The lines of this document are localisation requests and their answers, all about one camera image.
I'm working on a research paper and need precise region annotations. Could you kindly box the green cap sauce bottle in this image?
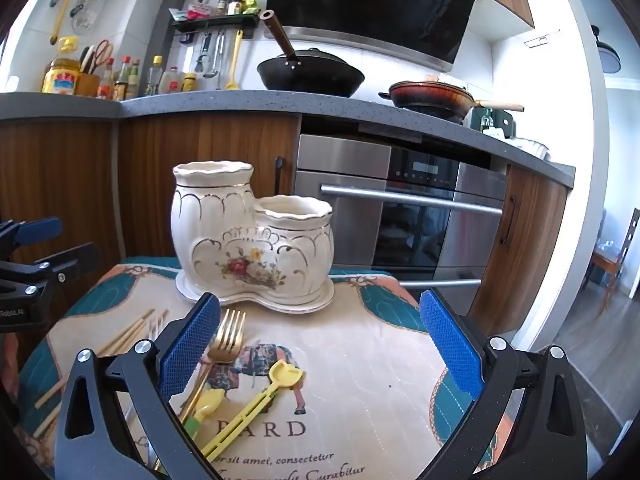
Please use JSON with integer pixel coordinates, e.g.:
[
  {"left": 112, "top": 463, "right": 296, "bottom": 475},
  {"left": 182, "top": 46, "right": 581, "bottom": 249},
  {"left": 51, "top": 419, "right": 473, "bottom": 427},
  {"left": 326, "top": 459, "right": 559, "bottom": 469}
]
[{"left": 125, "top": 60, "right": 142, "bottom": 100}]

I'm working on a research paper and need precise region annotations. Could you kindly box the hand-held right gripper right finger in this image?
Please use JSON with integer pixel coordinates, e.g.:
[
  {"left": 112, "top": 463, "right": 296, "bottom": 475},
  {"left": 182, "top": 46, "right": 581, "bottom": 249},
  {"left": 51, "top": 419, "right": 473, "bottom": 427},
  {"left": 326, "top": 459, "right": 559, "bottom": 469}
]
[{"left": 419, "top": 288, "right": 588, "bottom": 480}]

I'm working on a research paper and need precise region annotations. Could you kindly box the gold metal fork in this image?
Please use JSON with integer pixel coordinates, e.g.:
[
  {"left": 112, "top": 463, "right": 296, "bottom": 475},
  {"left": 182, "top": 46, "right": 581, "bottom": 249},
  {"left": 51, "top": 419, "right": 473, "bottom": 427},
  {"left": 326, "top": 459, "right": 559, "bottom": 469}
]
[{"left": 177, "top": 308, "right": 247, "bottom": 423}]

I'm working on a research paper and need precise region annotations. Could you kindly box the wooden dining chair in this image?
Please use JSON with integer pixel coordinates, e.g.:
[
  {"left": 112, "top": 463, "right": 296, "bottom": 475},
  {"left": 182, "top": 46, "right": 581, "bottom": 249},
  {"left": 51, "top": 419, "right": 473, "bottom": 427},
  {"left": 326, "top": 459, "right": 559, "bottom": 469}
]
[{"left": 580, "top": 207, "right": 640, "bottom": 317}]

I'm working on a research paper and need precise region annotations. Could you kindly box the black wok with brown handle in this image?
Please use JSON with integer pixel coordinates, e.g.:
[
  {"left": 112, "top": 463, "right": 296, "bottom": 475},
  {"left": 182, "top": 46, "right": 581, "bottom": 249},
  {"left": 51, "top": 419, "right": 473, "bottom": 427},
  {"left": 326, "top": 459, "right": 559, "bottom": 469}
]
[{"left": 256, "top": 9, "right": 366, "bottom": 98}]

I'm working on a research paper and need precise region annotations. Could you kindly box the dark green countertop appliance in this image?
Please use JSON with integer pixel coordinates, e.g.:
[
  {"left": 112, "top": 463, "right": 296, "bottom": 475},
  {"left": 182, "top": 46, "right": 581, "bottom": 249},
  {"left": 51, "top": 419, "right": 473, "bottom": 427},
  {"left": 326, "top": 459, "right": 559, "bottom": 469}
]
[{"left": 467, "top": 105, "right": 516, "bottom": 141}]

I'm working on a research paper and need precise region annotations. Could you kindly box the clear bottle with yellow cap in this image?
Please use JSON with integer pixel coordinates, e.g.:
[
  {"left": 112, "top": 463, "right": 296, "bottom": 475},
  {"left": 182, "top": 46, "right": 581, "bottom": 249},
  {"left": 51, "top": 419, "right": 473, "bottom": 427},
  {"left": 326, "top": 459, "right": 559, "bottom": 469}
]
[{"left": 145, "top": 55, "right": 165, "bottom": 97}]

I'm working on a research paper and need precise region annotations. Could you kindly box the dark sauce bottle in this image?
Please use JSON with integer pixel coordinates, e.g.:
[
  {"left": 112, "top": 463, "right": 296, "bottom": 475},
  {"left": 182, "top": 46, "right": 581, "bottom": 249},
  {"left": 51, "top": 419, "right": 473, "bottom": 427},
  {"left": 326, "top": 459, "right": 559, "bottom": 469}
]
[{"left": 114, "top": 56, "right": 132, "bottom": 101}]

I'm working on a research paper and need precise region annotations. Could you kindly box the yellow gas hose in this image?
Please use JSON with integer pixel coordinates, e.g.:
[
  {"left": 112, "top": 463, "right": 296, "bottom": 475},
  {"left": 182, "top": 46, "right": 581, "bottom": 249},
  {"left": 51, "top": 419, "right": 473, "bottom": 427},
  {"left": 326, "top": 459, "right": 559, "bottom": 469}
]
[{"left": 50, "top": 0, "right": 88, "bottom": 43}]

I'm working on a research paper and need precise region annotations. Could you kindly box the white floral ceramic utensil holder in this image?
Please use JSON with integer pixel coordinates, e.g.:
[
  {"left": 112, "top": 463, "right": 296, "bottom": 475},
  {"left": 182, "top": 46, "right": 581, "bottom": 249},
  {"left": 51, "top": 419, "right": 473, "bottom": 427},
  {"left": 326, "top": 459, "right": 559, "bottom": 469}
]
[{"left": 171, "top": 161, "right": 335, "bottom": 307}]

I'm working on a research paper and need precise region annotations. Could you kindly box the red-brown lidded pan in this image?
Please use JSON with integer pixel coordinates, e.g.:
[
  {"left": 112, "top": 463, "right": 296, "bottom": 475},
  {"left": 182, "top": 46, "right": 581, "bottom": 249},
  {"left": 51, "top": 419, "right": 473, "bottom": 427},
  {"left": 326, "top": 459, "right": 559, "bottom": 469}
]
[{"left": 378, "top": 80, "right": 525, "bottom": 123}]

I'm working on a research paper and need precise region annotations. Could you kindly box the clear plastic jug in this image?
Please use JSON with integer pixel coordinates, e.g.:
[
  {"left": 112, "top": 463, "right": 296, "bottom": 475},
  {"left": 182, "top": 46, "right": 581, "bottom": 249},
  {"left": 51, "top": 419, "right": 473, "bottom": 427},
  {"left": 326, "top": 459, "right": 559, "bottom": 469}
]
[{"left": 160, "top": 66, "right": 183, "bottom": 95}]

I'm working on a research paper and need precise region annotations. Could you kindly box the yellow spoon with green handle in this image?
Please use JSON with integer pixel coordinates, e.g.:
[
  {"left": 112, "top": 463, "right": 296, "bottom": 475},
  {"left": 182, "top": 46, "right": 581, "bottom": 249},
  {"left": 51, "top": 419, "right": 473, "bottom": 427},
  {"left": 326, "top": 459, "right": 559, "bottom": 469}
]
[{"left": 182, "top": 388, "right": 227, "bottom": 448}]

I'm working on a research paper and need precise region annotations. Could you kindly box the printed table mat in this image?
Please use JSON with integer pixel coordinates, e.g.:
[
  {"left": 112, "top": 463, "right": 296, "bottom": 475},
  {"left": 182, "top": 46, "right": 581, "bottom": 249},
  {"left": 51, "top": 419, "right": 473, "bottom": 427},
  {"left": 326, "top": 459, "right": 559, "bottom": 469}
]
[{"left": 12, "top": 255, "right": 501, "bottom": 480}]

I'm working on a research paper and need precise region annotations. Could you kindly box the yellow cooking oil bottle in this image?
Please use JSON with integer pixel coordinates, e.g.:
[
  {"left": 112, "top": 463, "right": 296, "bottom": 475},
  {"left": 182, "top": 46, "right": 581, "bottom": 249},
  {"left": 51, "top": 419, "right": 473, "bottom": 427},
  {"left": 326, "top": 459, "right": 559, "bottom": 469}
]
[{"left": 41, "top": 36, "right": 82, "bottom": 95}]

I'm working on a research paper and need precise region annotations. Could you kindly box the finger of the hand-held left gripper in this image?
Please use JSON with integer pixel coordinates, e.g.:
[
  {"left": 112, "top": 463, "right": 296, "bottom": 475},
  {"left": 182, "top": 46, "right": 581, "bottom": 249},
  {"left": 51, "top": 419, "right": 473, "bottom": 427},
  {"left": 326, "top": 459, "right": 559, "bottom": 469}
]
[
  {"left": 0, "top": 216, "right": 63, "bottom": 252},
  {"left": 0, "top": 241, "right": 101, "bottom": 297}
]

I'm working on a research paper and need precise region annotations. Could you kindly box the hanging metal kitchen tool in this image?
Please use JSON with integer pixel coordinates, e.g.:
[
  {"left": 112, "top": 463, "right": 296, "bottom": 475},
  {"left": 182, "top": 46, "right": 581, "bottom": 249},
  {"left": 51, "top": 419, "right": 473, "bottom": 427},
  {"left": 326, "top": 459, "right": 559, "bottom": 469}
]
[{"left": 194, "top": 32, "right": 213, "bottom": 75}]

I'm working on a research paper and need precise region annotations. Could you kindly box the stainless steel built-in oven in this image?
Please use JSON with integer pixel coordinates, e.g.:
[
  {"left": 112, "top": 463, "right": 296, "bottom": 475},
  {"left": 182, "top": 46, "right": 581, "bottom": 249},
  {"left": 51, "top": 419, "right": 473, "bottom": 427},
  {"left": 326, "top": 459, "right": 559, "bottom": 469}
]
[{"left": 294, "top": 134, "right": 508, "bottom": 313}]

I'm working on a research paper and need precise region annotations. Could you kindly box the yellow plastic spoon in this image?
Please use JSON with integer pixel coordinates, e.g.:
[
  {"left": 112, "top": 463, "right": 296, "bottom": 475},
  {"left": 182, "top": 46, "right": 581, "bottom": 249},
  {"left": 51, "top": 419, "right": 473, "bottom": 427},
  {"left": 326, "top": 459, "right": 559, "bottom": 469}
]
[{"left": 200, "top": 359, "right": 305, "bottom": 461}]

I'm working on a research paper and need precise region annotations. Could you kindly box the black range hood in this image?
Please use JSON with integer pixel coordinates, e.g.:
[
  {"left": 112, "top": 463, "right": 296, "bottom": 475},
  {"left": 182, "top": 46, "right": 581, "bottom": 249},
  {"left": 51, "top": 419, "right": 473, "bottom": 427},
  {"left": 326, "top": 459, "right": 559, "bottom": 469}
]
[{"left": 266, "top": 0, "right": 482, "bottom": 72}]

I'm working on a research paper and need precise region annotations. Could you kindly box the black wall spice shelf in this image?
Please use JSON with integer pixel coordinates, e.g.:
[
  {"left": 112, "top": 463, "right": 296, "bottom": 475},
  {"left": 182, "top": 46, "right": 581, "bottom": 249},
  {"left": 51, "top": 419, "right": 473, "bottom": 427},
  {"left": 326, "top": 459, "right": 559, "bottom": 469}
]
[{"left": 170, "top": 13, "right": 261, "bottom": 44}]

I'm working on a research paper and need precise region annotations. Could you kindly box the wooden knife block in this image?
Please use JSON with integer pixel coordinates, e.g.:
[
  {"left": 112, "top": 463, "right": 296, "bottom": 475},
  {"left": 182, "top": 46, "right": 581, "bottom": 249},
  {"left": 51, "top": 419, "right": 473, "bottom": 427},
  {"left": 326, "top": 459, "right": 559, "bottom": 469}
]
[{"left": 75, "top": 39, "right": 113, "bottom": 98}]

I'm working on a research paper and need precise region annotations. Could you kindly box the black ceiling lamp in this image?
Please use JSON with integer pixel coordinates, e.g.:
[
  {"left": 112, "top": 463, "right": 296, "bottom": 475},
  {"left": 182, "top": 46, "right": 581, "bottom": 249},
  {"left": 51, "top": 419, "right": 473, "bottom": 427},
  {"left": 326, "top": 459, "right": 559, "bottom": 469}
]
[{"left": 590, "top": 25, "right": 622, "bottom": 75}]

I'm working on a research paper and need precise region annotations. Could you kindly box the grey speckled kitchen counter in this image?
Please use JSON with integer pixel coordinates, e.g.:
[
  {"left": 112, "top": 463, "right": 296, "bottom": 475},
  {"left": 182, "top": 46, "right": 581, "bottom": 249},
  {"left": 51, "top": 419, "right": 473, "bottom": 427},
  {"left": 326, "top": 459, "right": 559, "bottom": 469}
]
[{"left": 0, "top": 89, "right": 576, "bottom": 188}]

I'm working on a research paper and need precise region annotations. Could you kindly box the white ceramic holder saucer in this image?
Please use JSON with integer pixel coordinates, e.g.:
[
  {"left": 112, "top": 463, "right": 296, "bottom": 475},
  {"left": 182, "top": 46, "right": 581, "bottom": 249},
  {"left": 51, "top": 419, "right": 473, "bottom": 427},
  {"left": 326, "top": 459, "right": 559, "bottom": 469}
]
[{"left": 175, "top": 267, "right": 336, "bottom": 314}]

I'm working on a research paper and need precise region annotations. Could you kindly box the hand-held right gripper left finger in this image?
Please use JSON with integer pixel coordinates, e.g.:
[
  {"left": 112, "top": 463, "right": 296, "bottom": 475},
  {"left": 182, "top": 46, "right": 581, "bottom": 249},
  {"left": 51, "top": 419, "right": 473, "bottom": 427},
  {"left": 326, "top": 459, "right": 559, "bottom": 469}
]
[{"left": 54, "top": 292, "right": 223, "bottom": 480}]

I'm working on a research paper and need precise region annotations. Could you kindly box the red label sauce bottle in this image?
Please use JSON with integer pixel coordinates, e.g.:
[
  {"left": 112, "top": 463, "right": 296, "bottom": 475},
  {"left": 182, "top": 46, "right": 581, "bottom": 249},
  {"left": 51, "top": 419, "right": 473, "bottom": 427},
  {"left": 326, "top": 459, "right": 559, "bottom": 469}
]
[{"left": 96, "top": 57, "right": 116, "bottom": 101}]

